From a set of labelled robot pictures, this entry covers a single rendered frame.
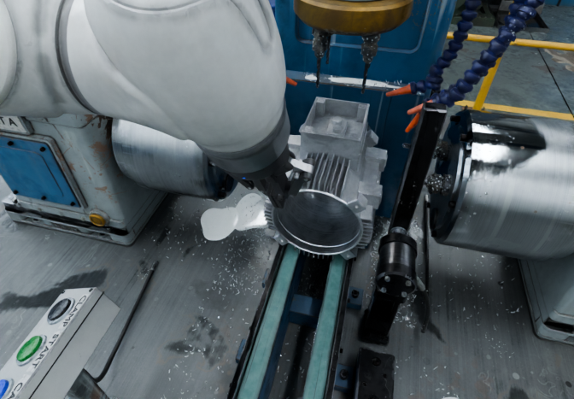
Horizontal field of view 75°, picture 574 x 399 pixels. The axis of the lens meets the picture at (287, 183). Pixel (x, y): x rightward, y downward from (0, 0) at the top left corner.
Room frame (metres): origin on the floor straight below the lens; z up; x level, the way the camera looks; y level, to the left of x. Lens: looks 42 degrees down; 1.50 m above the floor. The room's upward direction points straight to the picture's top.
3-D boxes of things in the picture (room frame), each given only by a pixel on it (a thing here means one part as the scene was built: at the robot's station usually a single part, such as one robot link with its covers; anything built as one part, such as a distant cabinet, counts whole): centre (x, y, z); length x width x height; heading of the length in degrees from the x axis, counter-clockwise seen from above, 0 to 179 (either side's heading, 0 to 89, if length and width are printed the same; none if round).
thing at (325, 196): (0.52, -0.08, 1.02); 0.20 x 0.19 x 0.19; 164
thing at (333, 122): (0.56, -0.09, 1.11); 0.12 x 0.11 x 0.07; 164
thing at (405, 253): (0.51, -0.25, 0.92); 0.45 x 0.13 x 0.24; 166
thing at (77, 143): (0.72, 0.49, 0.99); 0.35 x 0.31 x 0.37; 76
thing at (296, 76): (0.73, -0.13, 0.97); 0.30 x 0.11 x 0.34; 76
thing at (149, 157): (0.66, 0.25, 1.04); 0.37 x 0.25 x 0.25; 76
